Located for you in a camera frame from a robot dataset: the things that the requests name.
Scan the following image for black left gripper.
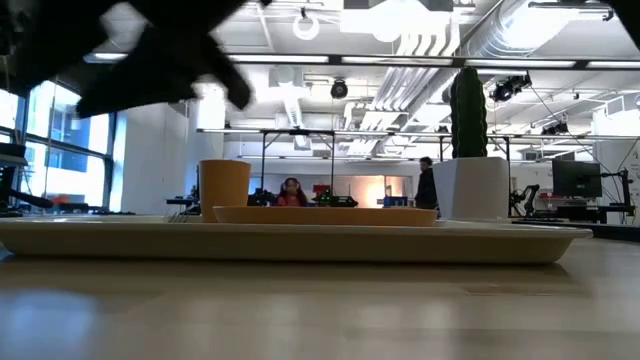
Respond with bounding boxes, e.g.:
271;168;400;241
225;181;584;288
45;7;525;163
75;0;274;120

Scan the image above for orange plastic cup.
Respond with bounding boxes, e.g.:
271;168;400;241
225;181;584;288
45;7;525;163
198;159;253;224

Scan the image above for orange plastic plate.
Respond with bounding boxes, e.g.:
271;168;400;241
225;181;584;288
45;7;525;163
212;205;440;228

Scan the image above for beige plastic tray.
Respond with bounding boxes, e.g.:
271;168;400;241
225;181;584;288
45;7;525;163
0;214;595;266

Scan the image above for person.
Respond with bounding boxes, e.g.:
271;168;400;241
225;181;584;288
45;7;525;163
414;156;440;210
277;177;310;208

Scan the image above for green cactus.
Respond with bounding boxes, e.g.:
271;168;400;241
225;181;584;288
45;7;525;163
448;66;489;160

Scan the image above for white hexagonal plant pot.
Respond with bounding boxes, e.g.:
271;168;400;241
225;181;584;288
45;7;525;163
432;156;511;222

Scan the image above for black ceiling spotlights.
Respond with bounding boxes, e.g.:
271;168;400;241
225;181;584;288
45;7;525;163
489;73;533;104

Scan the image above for black computer monitor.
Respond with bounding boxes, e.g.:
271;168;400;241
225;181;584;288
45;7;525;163
551;158;604;199

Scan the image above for black background table frame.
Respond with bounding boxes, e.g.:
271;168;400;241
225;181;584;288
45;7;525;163
258;128;338;207

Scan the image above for white ring lamp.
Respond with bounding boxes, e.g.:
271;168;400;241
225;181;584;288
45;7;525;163
292;13;322;42

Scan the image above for black ceiling camera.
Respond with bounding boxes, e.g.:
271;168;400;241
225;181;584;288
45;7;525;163
329;78;350;101

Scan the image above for silver ventilation duct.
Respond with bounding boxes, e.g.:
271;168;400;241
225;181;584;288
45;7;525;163
407;0;579;117

